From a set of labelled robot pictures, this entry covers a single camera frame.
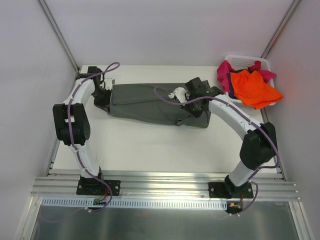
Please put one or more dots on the left small circuit board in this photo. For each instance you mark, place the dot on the left small circuit board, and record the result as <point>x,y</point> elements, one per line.
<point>99,202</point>

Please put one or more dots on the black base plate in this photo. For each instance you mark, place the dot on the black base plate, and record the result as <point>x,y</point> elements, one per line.
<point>92,187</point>
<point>219,189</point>

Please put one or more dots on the white plastic laundry basket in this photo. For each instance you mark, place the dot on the white plastic laundry basket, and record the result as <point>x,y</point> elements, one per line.
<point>240,63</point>

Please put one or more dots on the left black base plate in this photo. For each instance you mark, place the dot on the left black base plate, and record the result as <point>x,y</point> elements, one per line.
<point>92,187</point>

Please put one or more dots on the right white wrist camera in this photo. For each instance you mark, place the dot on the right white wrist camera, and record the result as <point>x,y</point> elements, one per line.
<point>180,94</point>

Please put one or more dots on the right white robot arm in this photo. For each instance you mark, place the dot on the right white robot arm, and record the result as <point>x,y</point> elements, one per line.
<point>259,141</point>

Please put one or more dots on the dark grey t-shirt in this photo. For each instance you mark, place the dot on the dark grey t-shirt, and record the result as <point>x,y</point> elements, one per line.
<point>138,101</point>

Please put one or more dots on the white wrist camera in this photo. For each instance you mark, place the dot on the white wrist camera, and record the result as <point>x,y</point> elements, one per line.
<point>180,94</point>
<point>108,83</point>

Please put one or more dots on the orange t-shirt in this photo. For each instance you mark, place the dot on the orange t-shirt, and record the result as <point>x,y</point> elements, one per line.
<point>252,90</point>

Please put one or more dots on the right small circuit board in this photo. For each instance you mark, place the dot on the right small circuit board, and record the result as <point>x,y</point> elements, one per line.
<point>236,205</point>

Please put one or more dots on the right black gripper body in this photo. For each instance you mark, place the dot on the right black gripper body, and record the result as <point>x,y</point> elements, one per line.
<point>194,110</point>

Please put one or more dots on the navy blue t-shirt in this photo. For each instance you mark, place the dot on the navy blue t-shirt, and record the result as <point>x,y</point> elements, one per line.
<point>231,89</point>

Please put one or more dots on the small circuit board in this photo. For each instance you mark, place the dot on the small circuit board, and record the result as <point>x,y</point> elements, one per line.
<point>99,202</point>
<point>236,205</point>

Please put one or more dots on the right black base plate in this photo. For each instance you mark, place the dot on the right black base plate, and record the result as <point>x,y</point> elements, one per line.
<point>219,189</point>

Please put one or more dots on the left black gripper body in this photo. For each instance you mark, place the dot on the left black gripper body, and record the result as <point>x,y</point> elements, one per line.
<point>102,100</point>

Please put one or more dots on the white slotted cable duct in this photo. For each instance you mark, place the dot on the white slotted cable duct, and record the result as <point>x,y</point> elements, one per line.
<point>86,202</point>

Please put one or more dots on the aluminium mounting rail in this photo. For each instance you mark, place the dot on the aluminium mounting rail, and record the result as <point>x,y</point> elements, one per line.
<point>165,185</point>

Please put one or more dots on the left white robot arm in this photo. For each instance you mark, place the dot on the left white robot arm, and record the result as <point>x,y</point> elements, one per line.
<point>72,126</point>

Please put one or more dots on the magenta t-shirt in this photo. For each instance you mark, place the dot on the magenta t-shirt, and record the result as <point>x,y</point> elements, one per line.
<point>225,68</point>

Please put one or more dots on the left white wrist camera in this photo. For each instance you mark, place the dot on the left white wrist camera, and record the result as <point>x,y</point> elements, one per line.
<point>108,83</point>

